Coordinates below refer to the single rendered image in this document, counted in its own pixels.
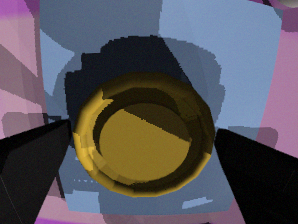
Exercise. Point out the yellow round plate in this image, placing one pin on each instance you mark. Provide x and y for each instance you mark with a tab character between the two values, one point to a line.
144	134

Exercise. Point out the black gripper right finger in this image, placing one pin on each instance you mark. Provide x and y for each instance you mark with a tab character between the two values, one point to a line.
264	181

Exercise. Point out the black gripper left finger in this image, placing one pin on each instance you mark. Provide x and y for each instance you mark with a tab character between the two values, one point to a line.
29	162

